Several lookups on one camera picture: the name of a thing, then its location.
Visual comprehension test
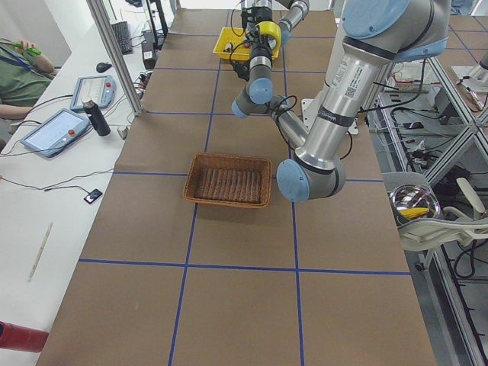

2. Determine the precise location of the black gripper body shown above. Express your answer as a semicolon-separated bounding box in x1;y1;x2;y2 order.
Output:
249;40;271;57
247;6;272;24

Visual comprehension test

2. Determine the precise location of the yellow packing tape roll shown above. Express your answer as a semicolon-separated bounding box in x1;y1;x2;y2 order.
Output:
249;21;282;60

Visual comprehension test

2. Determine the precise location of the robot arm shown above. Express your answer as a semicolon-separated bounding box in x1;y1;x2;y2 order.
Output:
240;0;310;35
232;1;451;202

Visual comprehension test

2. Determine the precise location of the yellow woven basket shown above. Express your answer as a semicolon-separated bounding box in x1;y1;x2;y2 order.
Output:
213;21;282;61

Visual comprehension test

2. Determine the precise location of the brown wicker basket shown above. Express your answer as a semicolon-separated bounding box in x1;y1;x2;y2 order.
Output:
183;152;271;208

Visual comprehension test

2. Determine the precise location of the toy panda figurine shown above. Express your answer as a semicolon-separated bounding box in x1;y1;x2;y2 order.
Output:
223;43;233;53

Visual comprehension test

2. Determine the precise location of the black keyboard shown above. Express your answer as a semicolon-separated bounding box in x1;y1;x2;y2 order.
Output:
111;21;133;54

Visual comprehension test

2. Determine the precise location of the black computer mouse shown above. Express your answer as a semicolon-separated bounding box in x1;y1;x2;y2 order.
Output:
95;62;112;73

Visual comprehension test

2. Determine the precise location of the far teach pendant tablet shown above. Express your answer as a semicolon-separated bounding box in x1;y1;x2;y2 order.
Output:
69;75;116;112

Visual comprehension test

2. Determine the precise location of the teach pendant tablet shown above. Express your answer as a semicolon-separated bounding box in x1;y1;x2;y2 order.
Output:
69;75;116;112
21;108;89;158

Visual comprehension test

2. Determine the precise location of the black water bottle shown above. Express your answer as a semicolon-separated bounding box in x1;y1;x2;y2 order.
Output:
82;96;111;136

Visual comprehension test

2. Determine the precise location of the steel bowl with corn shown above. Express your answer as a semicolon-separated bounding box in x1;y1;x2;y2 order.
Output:
389;185;442;226

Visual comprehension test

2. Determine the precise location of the small black phone device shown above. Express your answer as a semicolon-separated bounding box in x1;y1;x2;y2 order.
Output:
84;189;103;204

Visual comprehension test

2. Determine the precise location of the near teach pendant tablet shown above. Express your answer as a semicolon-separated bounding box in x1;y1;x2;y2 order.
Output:
21;108;89;158

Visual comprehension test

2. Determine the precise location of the seated person green shirt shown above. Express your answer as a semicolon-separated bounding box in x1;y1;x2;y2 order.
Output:
1;38;57;120

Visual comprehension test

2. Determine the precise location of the white pen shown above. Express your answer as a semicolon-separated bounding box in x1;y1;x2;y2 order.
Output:
27;222;53;283

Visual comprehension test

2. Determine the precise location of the red cylinder object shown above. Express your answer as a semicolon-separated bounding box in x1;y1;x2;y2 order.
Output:
1;322;49;353

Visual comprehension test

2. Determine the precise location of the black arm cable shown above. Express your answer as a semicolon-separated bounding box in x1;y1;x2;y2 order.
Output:
227;32;298;153

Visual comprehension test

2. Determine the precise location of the aluminium frame post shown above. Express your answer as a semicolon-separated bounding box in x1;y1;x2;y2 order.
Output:
86;0;143;117

